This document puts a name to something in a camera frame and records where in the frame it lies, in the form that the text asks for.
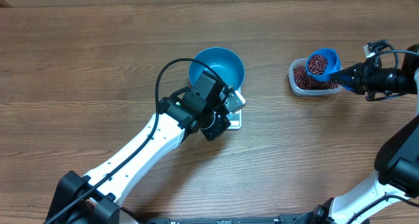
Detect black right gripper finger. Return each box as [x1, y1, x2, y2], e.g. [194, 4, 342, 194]
[330, 75, 357, 92]
[330, 63, 363, 79]

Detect blue plastic measuring scoop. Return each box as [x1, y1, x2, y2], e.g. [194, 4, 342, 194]
[306, 48, 341, 90]

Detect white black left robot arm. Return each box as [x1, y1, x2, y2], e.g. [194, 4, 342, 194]
[46, 71, 245, 223]

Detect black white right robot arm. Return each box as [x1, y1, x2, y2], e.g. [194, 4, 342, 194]
[294, 39, 418, 224]

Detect white digital kitchen scale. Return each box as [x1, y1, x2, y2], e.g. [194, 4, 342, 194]
[227, 86, 242, 130]

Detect teal metal bowl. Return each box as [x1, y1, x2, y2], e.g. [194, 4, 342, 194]
[194, 47, 246, 91]

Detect red beans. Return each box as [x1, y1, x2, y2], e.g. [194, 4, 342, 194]
[293, 54, 338, 90]

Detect clear plastic bean container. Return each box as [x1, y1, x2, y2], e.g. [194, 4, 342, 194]
[289, 58, 343, 96]

